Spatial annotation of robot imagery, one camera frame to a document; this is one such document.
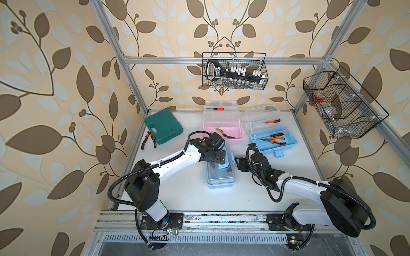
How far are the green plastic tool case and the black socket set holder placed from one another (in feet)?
1.39

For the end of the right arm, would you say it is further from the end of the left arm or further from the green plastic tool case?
the green plastic tool case

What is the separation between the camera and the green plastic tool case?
104 cm

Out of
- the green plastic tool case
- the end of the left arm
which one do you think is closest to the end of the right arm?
→ the end of the left arm

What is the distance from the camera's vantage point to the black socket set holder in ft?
2.76
